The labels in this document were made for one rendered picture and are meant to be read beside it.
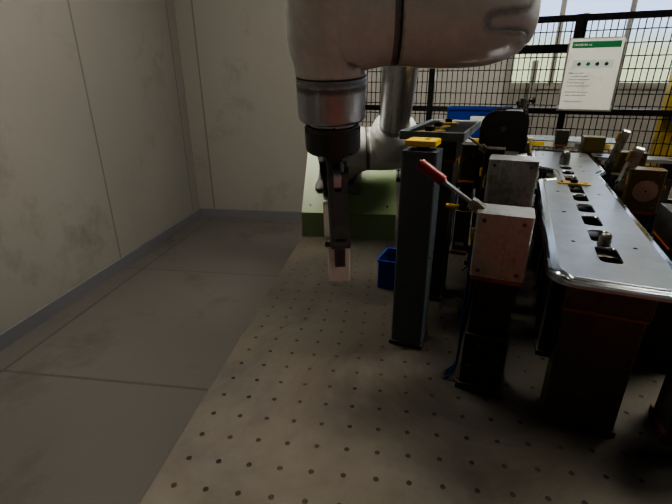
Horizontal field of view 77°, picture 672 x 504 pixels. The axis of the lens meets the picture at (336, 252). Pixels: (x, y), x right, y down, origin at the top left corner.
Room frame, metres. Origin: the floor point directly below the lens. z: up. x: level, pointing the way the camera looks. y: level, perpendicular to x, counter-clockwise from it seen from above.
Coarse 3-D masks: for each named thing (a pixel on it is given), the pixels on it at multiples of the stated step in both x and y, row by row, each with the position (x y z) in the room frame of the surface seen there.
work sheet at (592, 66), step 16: (576, 48) 2.09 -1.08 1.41; (592, 48) 2.07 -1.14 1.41; (608, 48) 2.04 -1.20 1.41; (624, 48) 2.02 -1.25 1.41; (576, 64) 2.09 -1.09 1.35; (592, 64) 2.06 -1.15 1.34; (608, 64) 2.04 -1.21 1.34; (576, 80) 2.08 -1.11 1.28; (592, 80) 2.06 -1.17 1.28; (608, 80) 2.03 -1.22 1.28; (560, 96) 2.10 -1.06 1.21; (576, 96) 2.08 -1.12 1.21; (592, 96) 2.05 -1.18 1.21; (608, 96) 2.03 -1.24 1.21
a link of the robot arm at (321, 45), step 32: (288, 0) 0.54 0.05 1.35; (320, 0) 0.51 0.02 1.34; (352, 0) 0.51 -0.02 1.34; (384, 0) 0.51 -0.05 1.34; (288, 32) 0.55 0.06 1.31; (320, 32) 0.51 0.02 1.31; (352, 32) 0.51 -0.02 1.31; (384, 32) 0.52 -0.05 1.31; (320, 64) 0.53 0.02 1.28; (352, 64) 0.53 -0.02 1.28; (384, 64) 0.55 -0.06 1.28
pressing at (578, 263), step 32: (544, 160) 1.56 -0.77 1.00; (576, 160) 1.56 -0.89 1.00; (544, 192) 1.05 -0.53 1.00; (608, 192) 1.06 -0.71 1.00; (544, 224) 0.79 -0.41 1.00; (576, 224) 0.80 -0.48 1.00; (608, 224) 0.80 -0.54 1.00; (640, 224) 0.81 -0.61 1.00; (544, 256) 0.66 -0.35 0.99; (576, 256) 0.63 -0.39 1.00; (640, 256) 0.63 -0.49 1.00; (608, 288) 0.52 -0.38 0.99; (640, 288) 0.52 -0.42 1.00
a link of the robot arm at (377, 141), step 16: (384, 80) 1.28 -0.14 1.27; (400, 80) 1.24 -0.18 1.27; (384, 96) 1.32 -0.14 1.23; (400, 96) 1.29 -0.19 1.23; (384, 112) 1.37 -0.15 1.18; (400, 112) 1.34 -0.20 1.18; (368, 128) 1.55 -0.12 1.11; (384, 128) 1.42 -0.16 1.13; (400, 128) 1.40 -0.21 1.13; (368, 144) 1.49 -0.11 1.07; (384, 144) 1.44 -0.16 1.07; (400, 144) 1.43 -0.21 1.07; (368, 160) 1.50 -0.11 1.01; (384, 160) 1.48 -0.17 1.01; (400, 160) 1.48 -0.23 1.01
